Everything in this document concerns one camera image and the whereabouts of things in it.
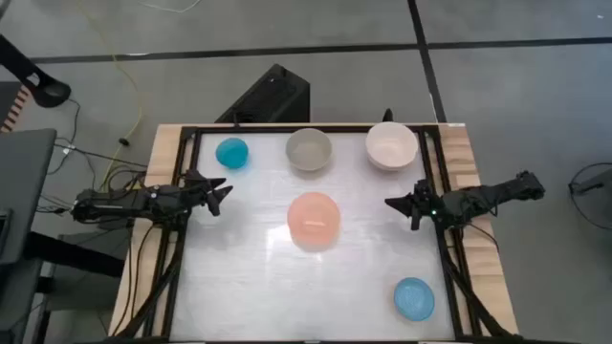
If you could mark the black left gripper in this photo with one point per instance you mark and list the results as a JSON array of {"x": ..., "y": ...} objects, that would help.
[{"x": 197, "y": 191}]

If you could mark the white bowl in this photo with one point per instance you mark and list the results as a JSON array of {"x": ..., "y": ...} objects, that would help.
[{"x": 391, "y": 145}]

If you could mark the black metal table frame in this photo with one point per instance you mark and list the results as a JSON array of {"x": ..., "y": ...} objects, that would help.
[{"x": 311, "y": 129}]

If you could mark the pink bowl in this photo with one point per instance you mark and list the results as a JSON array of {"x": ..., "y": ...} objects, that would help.
[{"x": 313, "y": 217}]

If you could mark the black box case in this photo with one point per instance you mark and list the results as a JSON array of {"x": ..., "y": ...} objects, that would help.
[{"x": 270, "y": 98}]

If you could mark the grey bowl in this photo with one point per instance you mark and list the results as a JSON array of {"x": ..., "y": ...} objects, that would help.
[{"x": 309, "y": 149}]

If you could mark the striped wooden rack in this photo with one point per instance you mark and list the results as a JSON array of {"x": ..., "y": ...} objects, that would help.
[{"x": 14, "y": 112}]

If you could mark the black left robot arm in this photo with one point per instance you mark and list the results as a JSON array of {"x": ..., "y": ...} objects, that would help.
[{"x": 119, "y": 203}]

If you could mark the light blue bowl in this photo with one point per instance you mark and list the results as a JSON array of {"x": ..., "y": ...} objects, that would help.
[{"x": 414, "y": 299}]

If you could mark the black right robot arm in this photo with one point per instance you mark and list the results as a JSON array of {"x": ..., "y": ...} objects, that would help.
[{"x": 478, "y": 200}]

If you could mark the small black camera mount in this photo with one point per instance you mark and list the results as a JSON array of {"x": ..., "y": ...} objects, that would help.
[{"x": 387, "y": 115}]

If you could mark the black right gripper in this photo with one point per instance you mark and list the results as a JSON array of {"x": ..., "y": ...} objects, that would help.
[{"x": 428, "y": 200}]

